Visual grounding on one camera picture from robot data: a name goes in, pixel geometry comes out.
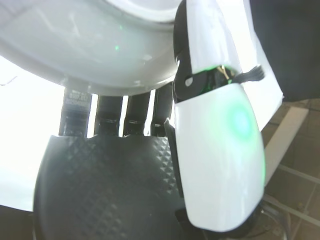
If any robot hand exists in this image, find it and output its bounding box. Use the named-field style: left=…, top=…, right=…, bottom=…
left=32, top=0, right=267, bottom=240

